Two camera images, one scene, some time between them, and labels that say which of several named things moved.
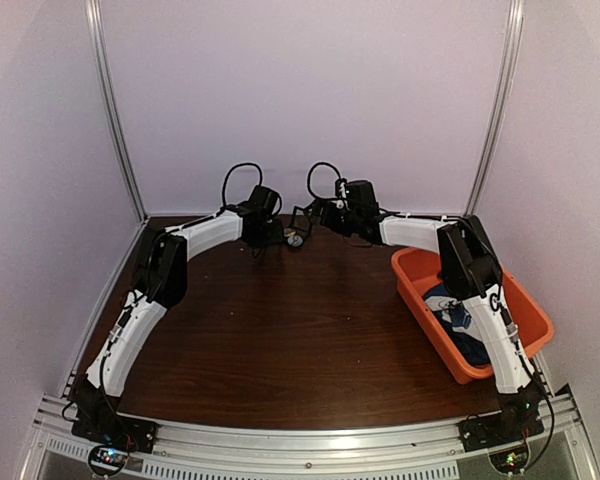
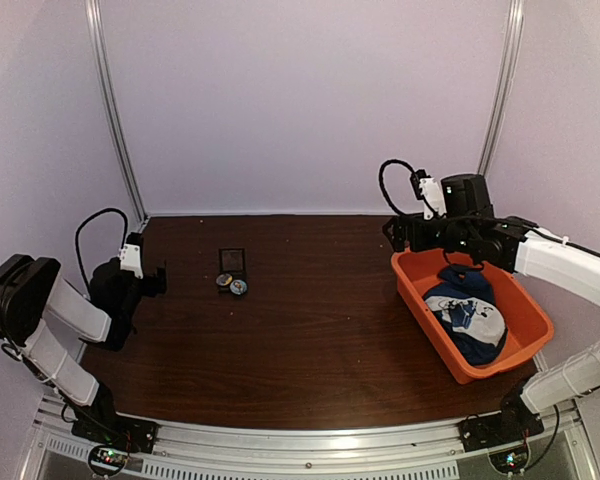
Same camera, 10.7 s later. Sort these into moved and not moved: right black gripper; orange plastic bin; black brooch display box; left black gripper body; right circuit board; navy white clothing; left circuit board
Moved: right black gripper; black brooch display box; left black gripper body
Not moved: left circuit board; right circuit board; navy white clothing; orange plastic bin
